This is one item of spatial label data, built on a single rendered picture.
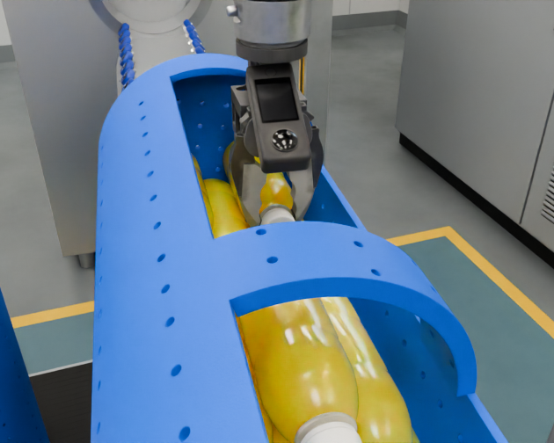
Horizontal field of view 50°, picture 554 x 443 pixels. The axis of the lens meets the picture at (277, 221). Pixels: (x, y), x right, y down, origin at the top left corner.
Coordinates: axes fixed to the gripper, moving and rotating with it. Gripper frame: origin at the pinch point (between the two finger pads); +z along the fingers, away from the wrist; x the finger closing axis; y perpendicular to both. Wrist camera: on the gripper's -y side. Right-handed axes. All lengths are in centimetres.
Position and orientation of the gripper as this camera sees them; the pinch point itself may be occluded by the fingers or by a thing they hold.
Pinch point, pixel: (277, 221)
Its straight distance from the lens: 67.7
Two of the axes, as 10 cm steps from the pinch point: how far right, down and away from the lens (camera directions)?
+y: -2.3, -5.2, 8.2
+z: 0.0, 8.4, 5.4
